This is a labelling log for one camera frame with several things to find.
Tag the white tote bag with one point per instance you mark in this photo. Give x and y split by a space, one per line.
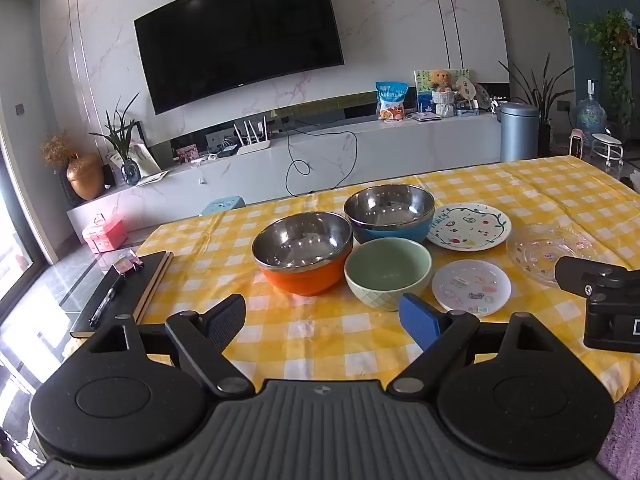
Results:
145 160

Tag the white round stool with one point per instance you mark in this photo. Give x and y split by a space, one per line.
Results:
606 142

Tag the green painting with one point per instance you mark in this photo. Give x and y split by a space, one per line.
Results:
422 82

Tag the orange steel bowl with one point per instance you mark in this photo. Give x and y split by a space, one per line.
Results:
300 280

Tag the clear glass plate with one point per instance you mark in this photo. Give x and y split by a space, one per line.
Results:
545 250

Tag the black television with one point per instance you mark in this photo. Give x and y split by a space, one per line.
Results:
240 35

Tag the blue steel bowl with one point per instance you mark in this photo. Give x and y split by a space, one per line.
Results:
387 207

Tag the small pink clip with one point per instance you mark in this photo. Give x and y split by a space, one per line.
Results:
127 264

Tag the purple fluffy blanket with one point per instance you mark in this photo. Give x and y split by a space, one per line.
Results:
622 440

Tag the pink photo card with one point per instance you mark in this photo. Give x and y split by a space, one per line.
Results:
186 154

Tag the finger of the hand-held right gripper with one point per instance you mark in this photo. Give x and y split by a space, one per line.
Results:
600 280

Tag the long-leaf potted plant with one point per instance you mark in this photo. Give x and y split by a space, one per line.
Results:
544 95

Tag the copper vase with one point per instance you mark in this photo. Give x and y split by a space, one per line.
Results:
86 177

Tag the green plant in blue vase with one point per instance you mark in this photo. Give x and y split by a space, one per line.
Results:
130 172

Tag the yellow checkered tablecloth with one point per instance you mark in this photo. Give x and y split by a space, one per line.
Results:
300 330

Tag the brown teddy bear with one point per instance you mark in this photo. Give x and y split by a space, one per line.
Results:
441 80

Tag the white marble tv cabinet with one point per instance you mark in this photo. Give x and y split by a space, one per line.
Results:
250 177

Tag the dried flowers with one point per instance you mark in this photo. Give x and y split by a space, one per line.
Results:
57 147

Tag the white router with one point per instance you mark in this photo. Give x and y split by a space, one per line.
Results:
252 147

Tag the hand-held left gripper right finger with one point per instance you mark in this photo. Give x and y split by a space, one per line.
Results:
417 317

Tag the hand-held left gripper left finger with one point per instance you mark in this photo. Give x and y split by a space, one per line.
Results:
227 317

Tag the black pen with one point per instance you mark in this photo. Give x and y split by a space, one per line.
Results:
106 302

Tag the grey trash can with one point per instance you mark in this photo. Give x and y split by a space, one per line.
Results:
519 132

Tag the blue water bottle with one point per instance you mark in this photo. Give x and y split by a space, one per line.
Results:
590 117

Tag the black notebook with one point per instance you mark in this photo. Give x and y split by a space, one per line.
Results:
127 295

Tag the blue snack bag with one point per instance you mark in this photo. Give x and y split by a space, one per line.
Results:
392 102

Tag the round hand fan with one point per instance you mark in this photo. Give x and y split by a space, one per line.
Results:
464 90

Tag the pink box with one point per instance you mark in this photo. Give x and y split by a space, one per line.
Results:
105 235

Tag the large white patterned plate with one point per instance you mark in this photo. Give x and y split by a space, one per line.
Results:
470 227

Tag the small white sticker plate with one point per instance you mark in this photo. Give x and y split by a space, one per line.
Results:
470 285

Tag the small pink chair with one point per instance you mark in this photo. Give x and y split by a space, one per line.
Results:
577 142

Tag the green ceramic bowl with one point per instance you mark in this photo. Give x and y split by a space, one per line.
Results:
385 270

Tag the hanging green vine plant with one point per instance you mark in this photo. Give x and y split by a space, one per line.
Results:
612 45

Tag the small green stool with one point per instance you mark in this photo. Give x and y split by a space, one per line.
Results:
222 206

